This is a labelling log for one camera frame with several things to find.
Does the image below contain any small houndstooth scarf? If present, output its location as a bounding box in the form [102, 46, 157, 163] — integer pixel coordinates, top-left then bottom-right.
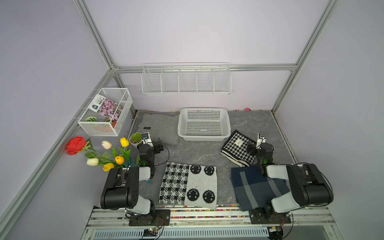
[220, 130, 257, 168]

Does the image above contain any navy blue striped scarf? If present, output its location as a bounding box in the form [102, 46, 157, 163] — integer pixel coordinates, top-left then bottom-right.
[231, 166, 290, 211]

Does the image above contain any black white patterned scarf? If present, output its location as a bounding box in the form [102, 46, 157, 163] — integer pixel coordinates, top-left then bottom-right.
[159, 162, 218, 210]

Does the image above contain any white plastic perforated basket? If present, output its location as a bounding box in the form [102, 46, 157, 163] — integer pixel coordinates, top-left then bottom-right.
[178, 108, 231, 142]

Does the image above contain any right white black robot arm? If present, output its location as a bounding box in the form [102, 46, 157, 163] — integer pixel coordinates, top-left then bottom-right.
[247, 140, 334, 214]

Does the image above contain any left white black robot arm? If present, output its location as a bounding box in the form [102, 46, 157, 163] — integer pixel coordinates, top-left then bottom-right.
[101, 143, 164, 215]

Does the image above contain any grey folded scarf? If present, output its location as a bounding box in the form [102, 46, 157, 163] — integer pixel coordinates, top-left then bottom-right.
[137, 114, 179, 145]

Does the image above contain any small potted green plant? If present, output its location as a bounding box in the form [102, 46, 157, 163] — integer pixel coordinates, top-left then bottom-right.
[129, 133, 143, 148]

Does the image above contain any artificial tulip bouquet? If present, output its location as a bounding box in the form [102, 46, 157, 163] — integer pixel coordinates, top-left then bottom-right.
[82, 138, 134, 172]

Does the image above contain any flower seed packet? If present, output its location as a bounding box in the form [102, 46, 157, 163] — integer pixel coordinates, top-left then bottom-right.
[88, 94, 124, 122]

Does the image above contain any red artificial rose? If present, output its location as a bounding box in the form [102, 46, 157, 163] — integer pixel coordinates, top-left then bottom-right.
[65, 136, 87, 156]

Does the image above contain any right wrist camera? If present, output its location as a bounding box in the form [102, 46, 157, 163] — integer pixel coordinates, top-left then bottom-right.
[257, 133, 266, 149]

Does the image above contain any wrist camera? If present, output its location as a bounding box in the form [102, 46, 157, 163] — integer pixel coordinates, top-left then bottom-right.
[257, 133, 266, 149]
[142, 132, 154, 147]

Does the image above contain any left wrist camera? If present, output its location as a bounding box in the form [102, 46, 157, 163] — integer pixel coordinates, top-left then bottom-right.
[142, 132, 154, 147]

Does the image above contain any white wire side basket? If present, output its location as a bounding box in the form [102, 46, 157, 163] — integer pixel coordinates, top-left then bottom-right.
[78, 88, 133, 137]

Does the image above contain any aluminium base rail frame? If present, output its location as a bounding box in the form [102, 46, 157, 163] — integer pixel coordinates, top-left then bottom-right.
[81, 205, 343, 240]

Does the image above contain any white wire wall shelf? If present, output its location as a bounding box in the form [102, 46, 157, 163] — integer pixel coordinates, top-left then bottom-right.
[141, 64, 232, 95]

